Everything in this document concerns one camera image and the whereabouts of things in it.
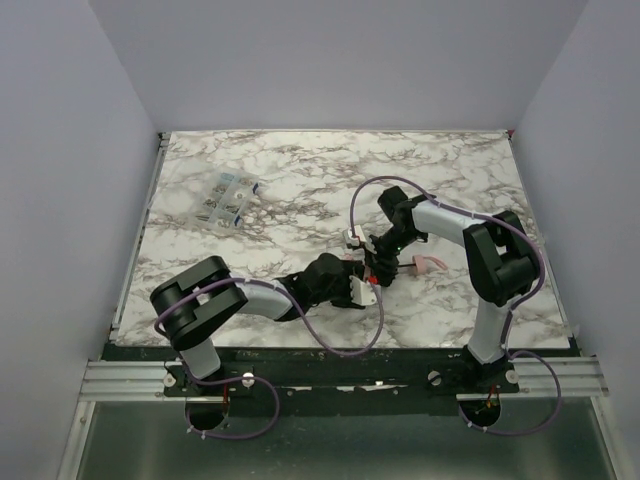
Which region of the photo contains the clear plastic organizer box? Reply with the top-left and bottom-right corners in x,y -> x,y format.
189,168 -> 259,230

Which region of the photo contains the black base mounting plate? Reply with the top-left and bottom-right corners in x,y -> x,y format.
102,344 -> 519,417

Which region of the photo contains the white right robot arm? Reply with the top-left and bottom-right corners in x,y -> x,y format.
365,186 -> 545,381

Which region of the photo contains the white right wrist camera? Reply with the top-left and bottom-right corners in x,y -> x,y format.
343,225 -> 369,250

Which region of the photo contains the pink folding umbrella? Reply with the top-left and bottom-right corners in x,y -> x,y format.
342,252 -> 449,281

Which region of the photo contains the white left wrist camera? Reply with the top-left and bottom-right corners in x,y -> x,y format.
350,276 -> 378,307

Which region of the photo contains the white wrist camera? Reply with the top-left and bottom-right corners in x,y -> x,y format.
350,276 -> 378,307
343,225 -> 369,250

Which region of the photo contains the aluminium frame rail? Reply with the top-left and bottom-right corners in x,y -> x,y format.
61,130 -> 615,479

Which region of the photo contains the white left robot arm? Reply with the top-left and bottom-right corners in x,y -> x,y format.
150,253 -> 377,380

